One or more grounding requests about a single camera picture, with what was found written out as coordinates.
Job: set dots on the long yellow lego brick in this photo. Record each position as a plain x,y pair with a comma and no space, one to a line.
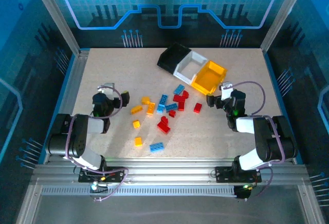
136,109
150,108

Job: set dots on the small yellow lego brick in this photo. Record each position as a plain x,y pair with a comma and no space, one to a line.
136,124
145,100
138,141

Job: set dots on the small red lego brick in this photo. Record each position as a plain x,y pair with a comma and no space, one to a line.
164,119
172,113
185,94

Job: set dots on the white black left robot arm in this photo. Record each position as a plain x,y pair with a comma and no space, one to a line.
77,136

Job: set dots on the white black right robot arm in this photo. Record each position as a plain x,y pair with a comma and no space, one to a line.
270,141

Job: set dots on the yellow plastic bin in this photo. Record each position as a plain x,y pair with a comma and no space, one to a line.
208,77

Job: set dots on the white plastic bin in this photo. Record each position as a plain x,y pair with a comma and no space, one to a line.
183,77

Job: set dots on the light blue lego brick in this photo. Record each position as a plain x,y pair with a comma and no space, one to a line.
160,109

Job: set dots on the black plastic bin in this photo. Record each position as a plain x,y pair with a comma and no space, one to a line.
167,59

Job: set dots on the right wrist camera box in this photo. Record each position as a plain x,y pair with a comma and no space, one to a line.
226,91

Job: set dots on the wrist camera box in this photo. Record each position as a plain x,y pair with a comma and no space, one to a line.
226,91
109,88

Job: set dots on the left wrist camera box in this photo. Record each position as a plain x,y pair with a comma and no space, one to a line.
109,88

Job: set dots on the aluminium side rail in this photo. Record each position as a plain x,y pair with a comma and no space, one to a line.
77,75

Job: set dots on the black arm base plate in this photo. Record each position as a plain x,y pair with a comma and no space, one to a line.
118,174
222,174

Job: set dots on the aluminium front rail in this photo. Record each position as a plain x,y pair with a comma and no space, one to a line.
167,170

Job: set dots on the black controller bracket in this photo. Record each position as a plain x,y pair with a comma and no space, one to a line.
93,195
241,194

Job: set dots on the aluminium frame post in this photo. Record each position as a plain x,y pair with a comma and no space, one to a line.
55,16
282,16

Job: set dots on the aluminium lower frame rail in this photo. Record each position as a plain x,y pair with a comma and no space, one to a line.
28,206
311,206

